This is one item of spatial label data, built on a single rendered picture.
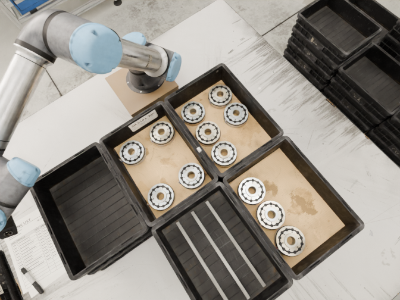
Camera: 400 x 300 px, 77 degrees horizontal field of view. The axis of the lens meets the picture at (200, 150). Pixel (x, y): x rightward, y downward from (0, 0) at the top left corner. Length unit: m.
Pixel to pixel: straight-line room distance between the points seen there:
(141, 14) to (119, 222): 2.10
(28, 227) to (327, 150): 1.38
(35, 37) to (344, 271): 1.29
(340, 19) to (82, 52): 1.68
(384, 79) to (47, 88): 2.55
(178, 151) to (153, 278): 0.53
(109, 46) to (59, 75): 1.92
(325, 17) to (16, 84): 1.76
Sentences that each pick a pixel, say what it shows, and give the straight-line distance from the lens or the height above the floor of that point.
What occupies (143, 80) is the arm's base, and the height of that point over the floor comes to 0.85.
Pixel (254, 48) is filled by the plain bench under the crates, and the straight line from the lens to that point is 1.47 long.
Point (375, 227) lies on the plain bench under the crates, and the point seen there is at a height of 0.70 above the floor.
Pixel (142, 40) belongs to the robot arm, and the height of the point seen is 1.02.
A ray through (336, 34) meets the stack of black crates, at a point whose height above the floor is 0.49.
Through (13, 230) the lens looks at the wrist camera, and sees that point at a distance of 0.99.
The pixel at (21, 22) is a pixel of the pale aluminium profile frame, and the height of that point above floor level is 0.28.
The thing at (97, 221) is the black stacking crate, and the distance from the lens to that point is 1.10.
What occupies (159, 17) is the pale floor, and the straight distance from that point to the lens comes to 2.68.
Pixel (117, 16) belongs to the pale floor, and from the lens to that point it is 2.81.
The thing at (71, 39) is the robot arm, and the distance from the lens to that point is 0.71.
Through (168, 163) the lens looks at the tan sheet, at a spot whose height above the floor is 0.83.
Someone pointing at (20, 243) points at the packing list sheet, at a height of 0.70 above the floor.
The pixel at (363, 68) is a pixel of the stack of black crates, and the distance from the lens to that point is 2.00.
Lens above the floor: 1.82
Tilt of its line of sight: 72 degrees down
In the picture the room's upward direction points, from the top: 12 degrees counter-clockwise
